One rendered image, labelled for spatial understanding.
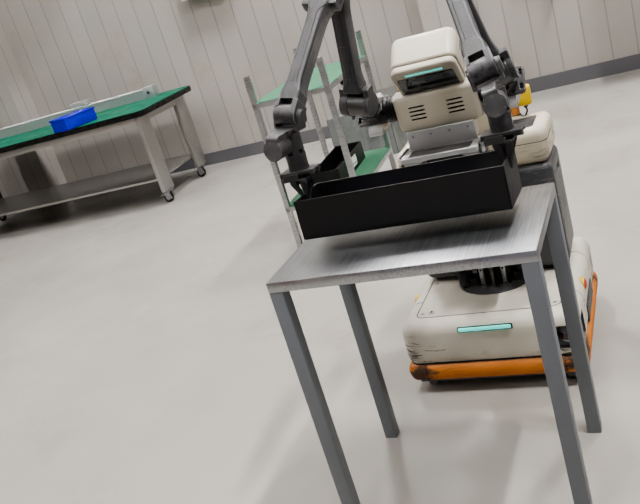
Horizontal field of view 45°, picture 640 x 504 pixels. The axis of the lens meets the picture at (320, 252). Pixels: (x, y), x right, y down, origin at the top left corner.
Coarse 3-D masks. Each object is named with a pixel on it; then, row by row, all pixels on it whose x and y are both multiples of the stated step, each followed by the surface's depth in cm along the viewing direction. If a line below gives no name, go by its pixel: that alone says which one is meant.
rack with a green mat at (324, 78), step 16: (320, 64) 398; (336, 64) 474; (368, 64) 480; (320, 80) 427; (336, 80) 415; (368, 80) 484; (272, 96) 424; (256, 112) 419; (336, 112) 406; (320, 128) 505; (336, 128) 410; (368, 160) 481; (384, 160) 479; (352, 176) 418; (288, 208) 437
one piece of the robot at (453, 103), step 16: (400, 96) 247; (416, 96) 244; (432, 96) 242; (448, 96) 241; (464, 96) 239; (480, 96) 239; (384, 112) 251; (400, 112) 248; (416, 112) 247; (432, 112) 245; (448, 112) 244; (464, 112) 242; (480, 112) 241; (416, 128) 250
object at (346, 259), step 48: (528, 192) 210; (336, 240) 219; (384, 240) 208; (432, 240) 198; (480, 240) 188; (528, 240) 180; (288, 288) 202; (528, 288) 178; (288, 336) 208; (576, 336) 224; (384, 384) 259; (336, 432) 222; (384, 432) 264; (576, 432) 192; (336, 480) 224; (576, 480) 196
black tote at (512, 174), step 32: (448, 160) 207; (480, 160) 204; (320, 192) 225; (352, 192) 202; (384, 192) 199; (416, 192) 196; (448, 192) 193; (480, 192) 190; (512, 192) 191; (320, 224) 210; (352, 224) 206; (384, 224) 203
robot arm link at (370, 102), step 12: (348, 0) 225; (336, 12) 226; (348, 12) 227; (336, 24) 228; (348, 24) 228; (336, 36) 231; (348, 36) 230; (348, 48) 231; (348, 60) 234; (348, 72) 236; (360, 72) 239; (348, 84) 239; (360, 84) 239; (372, 96) 242; (372, 108) 243
